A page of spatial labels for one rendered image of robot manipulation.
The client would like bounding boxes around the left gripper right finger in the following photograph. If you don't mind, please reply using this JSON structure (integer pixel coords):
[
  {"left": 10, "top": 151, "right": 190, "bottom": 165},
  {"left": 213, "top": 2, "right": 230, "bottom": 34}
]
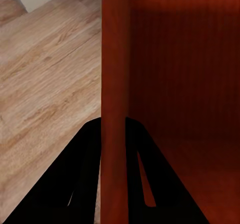
[{"left": 125, "top": 117, "right": 210, "bottom": 224}]

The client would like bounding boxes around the storage box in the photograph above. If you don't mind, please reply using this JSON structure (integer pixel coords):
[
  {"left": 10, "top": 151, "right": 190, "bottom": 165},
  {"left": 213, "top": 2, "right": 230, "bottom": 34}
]
[{"left": 100, "top": 0, "right": 240, "bottom": 224}]

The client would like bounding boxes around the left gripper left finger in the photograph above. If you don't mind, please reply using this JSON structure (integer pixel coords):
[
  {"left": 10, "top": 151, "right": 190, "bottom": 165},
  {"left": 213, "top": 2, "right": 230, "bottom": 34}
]
[{"left": 3, "top": 117, "right": 102, "bottom": 224}]

